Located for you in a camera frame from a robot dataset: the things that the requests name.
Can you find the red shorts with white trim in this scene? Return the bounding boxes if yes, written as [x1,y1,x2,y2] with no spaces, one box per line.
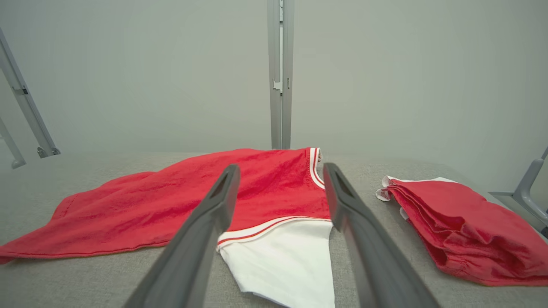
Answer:
[375,175,548,287]

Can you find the grey double partition post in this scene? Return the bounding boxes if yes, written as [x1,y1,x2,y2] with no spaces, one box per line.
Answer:
[266,0,295,150]

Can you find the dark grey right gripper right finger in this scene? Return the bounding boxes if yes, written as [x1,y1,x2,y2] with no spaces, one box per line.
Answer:
[323,162,440,308]

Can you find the thin grey metal frame post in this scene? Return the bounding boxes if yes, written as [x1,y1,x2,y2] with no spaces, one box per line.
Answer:
[0,28,61,159]
[0,117,27,170]

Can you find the red and white basketball jersey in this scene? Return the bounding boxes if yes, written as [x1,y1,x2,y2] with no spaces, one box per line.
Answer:
[0,148,336,308]

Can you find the grey metal bent leg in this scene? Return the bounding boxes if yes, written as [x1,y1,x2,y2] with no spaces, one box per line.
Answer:
[488,147,548,238]

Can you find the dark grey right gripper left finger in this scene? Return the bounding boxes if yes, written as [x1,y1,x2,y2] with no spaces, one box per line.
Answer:
[123,164,241,308]

